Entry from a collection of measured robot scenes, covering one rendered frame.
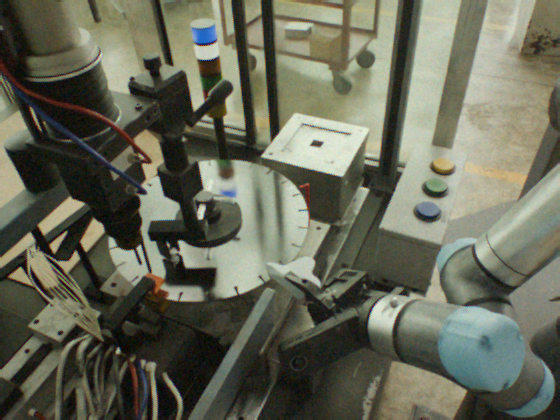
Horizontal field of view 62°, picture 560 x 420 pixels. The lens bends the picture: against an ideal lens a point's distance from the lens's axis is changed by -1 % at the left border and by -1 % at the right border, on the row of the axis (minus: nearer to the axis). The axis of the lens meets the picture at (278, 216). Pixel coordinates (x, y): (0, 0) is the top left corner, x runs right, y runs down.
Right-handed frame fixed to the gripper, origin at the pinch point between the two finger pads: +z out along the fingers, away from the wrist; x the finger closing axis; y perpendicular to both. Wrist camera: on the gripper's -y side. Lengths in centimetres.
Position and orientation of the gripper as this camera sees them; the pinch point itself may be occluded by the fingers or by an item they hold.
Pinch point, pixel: (283, 308)
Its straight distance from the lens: 74.3
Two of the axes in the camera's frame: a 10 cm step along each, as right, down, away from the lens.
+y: 7.3, -5.0, 4.7
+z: -5.4, 0.0, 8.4
